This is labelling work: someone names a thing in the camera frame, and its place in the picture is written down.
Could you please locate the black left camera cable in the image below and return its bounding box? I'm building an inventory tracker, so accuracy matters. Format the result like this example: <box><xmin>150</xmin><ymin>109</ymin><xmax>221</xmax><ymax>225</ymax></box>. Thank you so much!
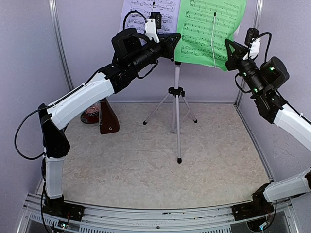
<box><xmin>122</xmin><ymin>9</ymin><xmax>150</xmax><ymax>31</ymax></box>

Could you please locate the dark round saucer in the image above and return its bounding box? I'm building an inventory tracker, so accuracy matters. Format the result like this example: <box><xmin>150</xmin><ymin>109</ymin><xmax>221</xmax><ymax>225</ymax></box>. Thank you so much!
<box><xmin>80</xmin><ymin>114</ymin><xmax>99</xmax><ymax>124</ymax></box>

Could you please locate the right aluminium frame post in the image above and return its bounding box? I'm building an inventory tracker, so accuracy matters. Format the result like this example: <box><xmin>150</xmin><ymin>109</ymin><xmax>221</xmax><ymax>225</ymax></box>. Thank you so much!
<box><xmin>235</xmin><ymin>0</ymin><xmax>263</xmax><ymax>108</ymax></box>

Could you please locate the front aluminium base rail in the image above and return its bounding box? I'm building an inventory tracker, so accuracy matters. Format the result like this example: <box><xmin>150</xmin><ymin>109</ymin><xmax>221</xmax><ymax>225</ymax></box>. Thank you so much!
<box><xmin>17</xmin><ymin>191</ymin><xmax>298</xmax><ymax>233</ymax></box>

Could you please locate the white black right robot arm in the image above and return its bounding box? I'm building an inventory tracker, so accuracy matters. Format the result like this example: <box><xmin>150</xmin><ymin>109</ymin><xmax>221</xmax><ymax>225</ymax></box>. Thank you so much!
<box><xmin>225</xmin><ymin>39</ymin><xmax>311</xmax><ymax>216</ymax></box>

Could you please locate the black right camera cable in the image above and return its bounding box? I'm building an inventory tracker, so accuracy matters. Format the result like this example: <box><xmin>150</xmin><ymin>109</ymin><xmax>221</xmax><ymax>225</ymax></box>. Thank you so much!
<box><xmin>257</xmin><ymin>32</ymin><xmax>272</xmax><ymax>65</ymax></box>

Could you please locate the patterned ceramic bowl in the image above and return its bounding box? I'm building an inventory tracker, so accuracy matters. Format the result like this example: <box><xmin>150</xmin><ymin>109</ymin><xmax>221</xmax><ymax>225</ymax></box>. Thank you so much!
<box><xmin>84</xmin><ymin>102</ymin><xmax>100</xmax><ymax>119</ymax></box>

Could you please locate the white sheet music page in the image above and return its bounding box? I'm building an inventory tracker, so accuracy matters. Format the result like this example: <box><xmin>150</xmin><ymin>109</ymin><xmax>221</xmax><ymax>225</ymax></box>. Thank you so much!
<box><xmin>119</xmin><ymin>0</ymin><xmax>180</xmax><ymax>34</ymax></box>

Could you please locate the white perforated music stand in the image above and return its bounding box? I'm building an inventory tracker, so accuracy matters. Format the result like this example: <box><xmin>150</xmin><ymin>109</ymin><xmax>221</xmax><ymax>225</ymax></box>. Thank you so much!
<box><xmin>142</xmin><ymin>0</ymin><xmax>247</xmax><ymax>165</ymax></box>

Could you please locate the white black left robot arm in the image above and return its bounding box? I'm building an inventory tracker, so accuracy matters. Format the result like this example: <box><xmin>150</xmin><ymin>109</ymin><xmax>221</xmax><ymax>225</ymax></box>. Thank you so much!
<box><xmin>39</xmin><ymin>28</ymin><xmax>181</xmax><ymax>216</ymax></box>

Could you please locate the aluminium frame post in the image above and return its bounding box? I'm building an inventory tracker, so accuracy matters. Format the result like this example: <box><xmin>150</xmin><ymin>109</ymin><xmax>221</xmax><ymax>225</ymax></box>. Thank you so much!
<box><xmin>48</xmin><ymin>0</ymin><xmax>75</xmax><ymax>91</ymax></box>
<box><xmin>235</xmin><ymin>0</ymin><xmax>263</xmax><ymax>108</ymax></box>

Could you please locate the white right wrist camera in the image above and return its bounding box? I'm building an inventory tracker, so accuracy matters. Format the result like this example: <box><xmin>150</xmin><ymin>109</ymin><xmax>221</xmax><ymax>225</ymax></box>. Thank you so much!
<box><xmin>243</xmin><ymin>28</ymin><xmax>261</xmax><ymax>61</ymax></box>

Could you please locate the green sheet music page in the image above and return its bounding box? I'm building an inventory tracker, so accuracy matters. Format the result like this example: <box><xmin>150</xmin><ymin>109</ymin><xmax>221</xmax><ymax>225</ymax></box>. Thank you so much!
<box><xmin>174</xmin><ymin>0</ymin><xmax>247</xmax><ymax>71</ymax></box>

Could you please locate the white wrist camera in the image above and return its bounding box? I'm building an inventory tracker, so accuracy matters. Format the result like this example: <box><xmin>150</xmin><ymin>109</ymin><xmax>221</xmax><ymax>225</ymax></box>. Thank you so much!
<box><xmin>243</xmin><ymin>28</ymin><xmax>261</xmax><ymax>61</ymax></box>
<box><xmin>145</xmin><ymin>12</ymin><xmax>162</xmax><ymax>43</ymax></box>

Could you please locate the brown wooden metronome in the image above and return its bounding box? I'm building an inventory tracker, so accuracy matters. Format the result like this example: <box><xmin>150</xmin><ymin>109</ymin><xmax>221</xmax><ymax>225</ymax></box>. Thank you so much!
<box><xmin>99</xmin><ymin>98</ymin><xmax>120</xmax><ymax>134</ymax></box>

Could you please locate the black camera cable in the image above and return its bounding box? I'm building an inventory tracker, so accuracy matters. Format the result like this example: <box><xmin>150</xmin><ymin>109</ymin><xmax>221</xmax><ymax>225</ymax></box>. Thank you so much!
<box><xmin>122</xmin><ymin>9</ymin><xmax>150</xmax><ymax>31</ymax></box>
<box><xmin>257</xmin><ymin>32</ymin><xmax>272</xmax><ymax>65</ymax></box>

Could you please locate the left aluminium frame post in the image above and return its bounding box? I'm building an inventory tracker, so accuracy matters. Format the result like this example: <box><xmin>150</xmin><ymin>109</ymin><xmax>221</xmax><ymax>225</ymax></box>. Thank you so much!
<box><xmin>48</xmin><ymin>0</ymin><xmax>75</xmax><ymax>91</ymax></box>

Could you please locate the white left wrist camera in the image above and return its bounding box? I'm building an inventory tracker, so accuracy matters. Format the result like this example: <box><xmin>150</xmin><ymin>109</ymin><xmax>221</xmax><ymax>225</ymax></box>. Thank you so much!
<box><xmin>145</xmin><ymin>12</ymin><xmax>162</xmax><ymax>43</ymax></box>

